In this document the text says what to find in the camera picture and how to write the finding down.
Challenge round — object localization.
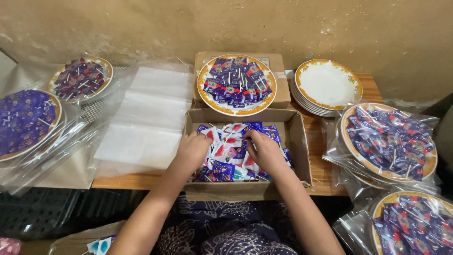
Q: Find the person's left hand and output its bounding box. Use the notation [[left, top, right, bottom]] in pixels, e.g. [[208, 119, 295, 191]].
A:
[[176, 132, 214, 174]]

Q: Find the low cardboard carton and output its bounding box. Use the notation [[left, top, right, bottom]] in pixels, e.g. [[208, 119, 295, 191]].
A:
[[48, 220, 127, 255]]

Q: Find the closed cardboard box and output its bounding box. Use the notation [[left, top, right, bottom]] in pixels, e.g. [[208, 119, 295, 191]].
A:
[[191, 52, 292, 110]]

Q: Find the pile of loose wrapped lollipops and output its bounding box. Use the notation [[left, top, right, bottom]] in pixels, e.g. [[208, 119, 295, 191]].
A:
[[190, 122, 294, 183]]

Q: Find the stack of empty gold-rimmed plates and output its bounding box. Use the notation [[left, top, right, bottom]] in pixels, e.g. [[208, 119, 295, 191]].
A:
[[290, 59, 364, 118]]

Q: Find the bagged plate of lollipops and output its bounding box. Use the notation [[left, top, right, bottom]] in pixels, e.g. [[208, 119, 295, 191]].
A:
[[333, 191, 453, 255], [0, 89, 93, 196], [35, 56, 122, 105], [321, 102, 441, 193]]

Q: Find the stack of clear plastic bags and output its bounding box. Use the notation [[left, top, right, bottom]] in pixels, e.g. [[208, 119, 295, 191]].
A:
[[93, 64, 194, 178]]

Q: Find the person's right hand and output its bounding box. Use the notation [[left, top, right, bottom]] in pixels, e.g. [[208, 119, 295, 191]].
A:
[[243, 130, 289, 176]]

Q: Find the gold-rimmed plate without bag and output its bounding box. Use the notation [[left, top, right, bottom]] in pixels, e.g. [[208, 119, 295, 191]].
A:
[[196, 54, 277, 117]]

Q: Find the heap of lollipops on plate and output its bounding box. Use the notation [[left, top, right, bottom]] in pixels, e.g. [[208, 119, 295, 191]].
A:
[[203, 57, 273, 108]]

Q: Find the person's patterned purple garment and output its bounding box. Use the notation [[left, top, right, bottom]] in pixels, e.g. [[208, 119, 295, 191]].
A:
[[150, 194, 306, 255]]

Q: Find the open cardboard box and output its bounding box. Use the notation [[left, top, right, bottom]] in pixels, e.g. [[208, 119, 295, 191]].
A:
[[183, 108, 314, 202]]

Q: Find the blue wrapped lollipop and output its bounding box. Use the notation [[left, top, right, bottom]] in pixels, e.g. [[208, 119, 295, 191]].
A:
[[82, 235, 117, 255]]

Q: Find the black plastic crate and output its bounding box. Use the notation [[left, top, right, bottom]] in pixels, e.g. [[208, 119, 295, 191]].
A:
[[0, 187, 135, 242]]

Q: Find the pink plastic packet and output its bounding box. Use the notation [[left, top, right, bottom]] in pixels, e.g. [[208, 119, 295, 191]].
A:
[[0, 237, 22, 255]]

